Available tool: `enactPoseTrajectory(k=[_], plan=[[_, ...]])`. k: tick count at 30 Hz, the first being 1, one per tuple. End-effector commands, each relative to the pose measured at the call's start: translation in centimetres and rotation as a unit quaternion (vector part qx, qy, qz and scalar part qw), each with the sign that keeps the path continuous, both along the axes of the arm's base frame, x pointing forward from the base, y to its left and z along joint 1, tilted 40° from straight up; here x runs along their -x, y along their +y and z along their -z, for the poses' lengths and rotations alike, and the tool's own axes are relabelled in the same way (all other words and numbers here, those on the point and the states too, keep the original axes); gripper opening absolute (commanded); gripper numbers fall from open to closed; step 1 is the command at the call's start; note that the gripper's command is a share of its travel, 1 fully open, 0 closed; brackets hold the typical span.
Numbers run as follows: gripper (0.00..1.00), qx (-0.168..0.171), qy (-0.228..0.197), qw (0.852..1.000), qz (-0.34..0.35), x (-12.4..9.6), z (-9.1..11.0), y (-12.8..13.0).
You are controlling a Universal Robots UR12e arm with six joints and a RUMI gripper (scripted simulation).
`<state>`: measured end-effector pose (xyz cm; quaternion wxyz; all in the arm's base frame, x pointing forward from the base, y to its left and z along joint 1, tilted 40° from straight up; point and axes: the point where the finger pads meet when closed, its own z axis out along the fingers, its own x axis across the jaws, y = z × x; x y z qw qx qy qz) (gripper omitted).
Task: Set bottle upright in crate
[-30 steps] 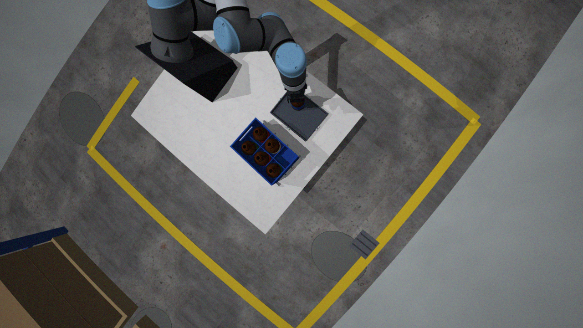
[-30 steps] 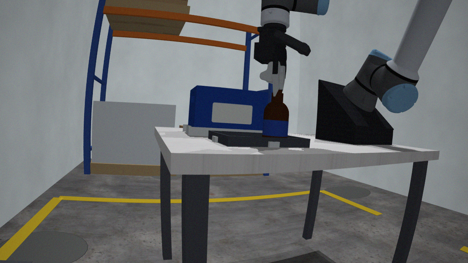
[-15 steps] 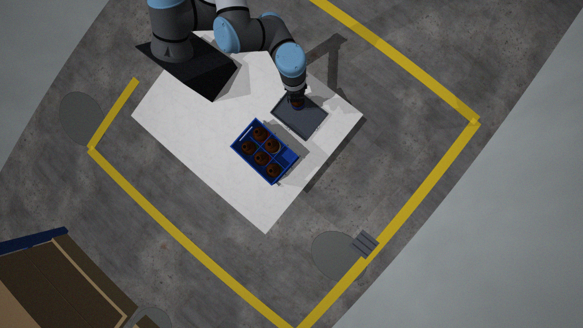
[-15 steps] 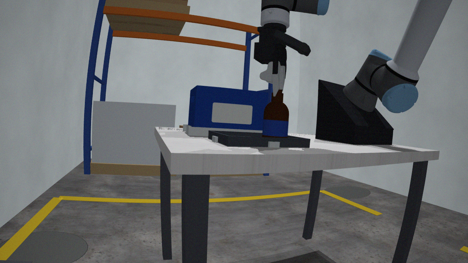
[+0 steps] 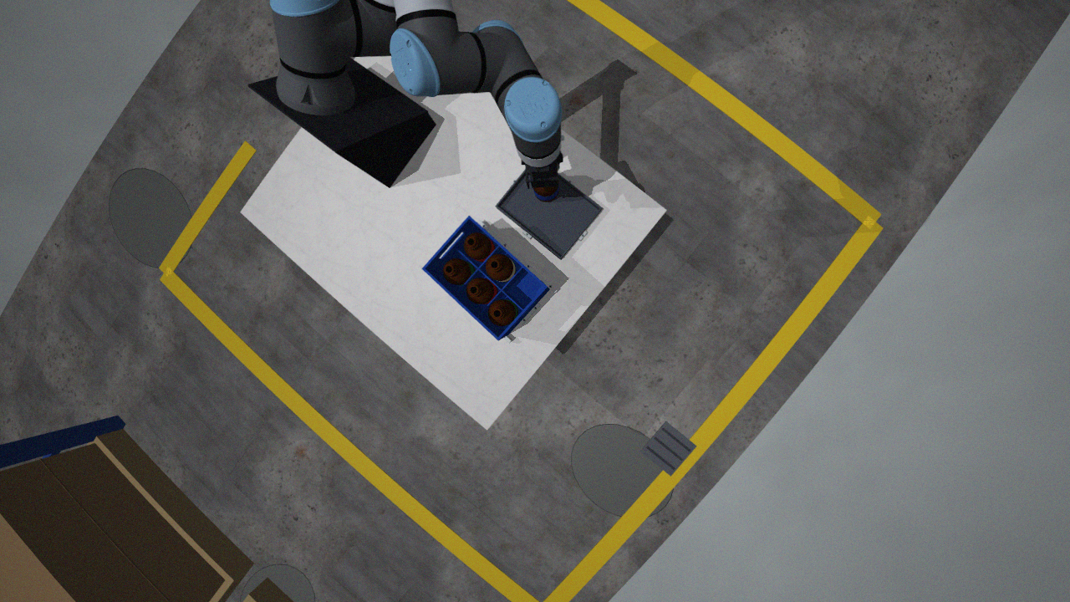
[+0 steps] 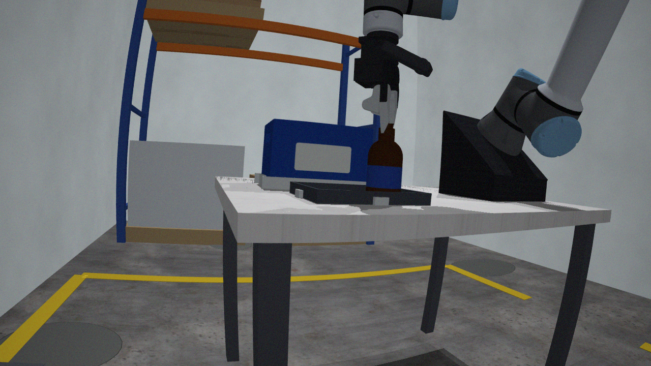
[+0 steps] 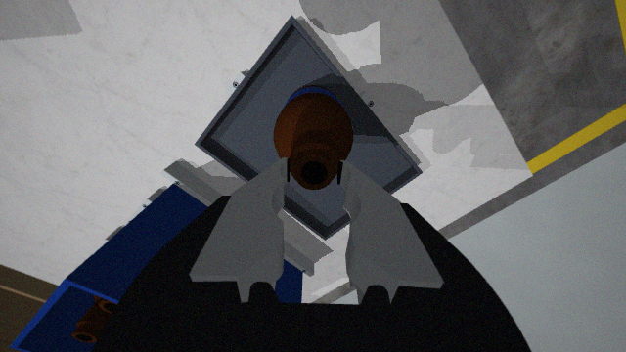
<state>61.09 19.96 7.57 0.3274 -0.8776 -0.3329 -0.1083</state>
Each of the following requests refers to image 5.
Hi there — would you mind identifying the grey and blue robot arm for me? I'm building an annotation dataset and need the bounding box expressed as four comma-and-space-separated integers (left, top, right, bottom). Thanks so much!
270, 0, 564, 167

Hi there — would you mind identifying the brown bottle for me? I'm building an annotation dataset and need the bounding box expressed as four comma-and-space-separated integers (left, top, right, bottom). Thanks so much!
486, 254, 516, 282
488, 299, 518, 326
464, 232, 495, 263
443, 258, 476, 285
533, 186, 559, 202
467, 278, 498, 304

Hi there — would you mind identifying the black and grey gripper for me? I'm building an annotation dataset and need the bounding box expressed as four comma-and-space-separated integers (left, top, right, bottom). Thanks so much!
522, 151, 563, 189

